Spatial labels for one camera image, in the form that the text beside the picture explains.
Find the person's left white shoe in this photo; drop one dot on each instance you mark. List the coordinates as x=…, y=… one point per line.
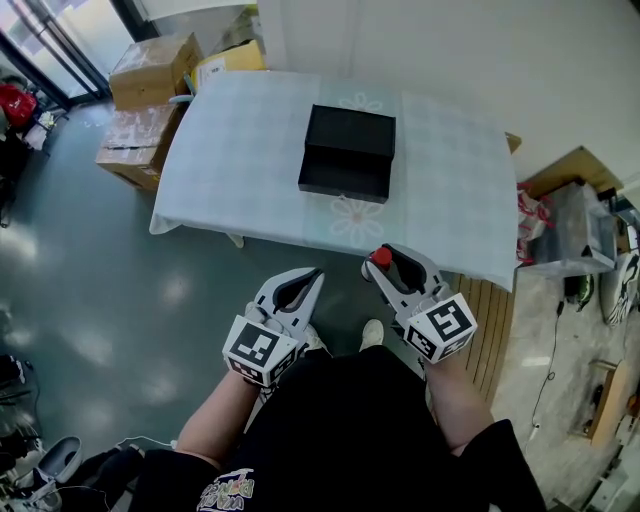
x=316, y=340

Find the wooden slatted board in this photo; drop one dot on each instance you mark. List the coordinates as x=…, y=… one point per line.
x=482, y=340

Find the yellow cardboard box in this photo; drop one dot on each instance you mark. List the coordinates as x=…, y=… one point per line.
x=230, y=62

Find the large brown cardboard box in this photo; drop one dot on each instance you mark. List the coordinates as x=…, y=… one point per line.
x=150, y=70

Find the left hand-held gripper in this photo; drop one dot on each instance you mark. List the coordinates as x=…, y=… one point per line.
x=257, y=350

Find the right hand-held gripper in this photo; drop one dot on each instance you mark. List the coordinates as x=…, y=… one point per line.
x=442, y=327

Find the light blue floral tablecloth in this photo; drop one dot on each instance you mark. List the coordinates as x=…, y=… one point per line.
x=240, y=165

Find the taped flat cardboard box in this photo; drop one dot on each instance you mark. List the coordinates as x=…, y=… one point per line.
x=135, y=140

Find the black framed glass door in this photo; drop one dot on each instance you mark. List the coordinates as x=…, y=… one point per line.
x=60, y=50

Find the white table leg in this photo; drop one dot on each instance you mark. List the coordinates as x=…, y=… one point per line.
x=237, y=241

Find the black white patterned bag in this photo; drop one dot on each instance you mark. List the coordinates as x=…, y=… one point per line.
x=622, y=290

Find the person's right forearm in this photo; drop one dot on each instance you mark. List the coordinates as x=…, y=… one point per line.
x=455, y=405

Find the small red bottle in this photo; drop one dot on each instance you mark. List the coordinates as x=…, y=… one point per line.
x=383, y=256

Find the person's left forearm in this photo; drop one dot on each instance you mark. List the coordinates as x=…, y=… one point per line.
x=220, y=415

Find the brown cardboard sheet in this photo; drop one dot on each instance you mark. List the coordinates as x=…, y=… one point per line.
x=513, y=142

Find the black green shoe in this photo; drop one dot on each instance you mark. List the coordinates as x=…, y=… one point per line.
x=580, y=292

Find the red bag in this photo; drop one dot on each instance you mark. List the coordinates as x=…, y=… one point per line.
x=17, y=102

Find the black printed t-shirt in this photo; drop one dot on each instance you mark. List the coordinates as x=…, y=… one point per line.
x=345, y=430

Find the person's right white shoe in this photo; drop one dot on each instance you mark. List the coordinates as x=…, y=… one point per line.
x=371, y=335

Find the person's white shoe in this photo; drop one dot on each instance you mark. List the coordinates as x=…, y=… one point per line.
x=371, y=335
x=316, y=340

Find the teal plastic chair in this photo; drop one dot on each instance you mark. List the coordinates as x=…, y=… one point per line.
x=182, y=98

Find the grey white sneaker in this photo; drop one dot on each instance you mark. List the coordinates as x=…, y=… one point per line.
x=60, y=457

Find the light wooden board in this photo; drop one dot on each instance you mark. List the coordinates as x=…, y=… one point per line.
x=612, y=405

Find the black box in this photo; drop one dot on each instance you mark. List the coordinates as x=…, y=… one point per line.
x=350, y=130

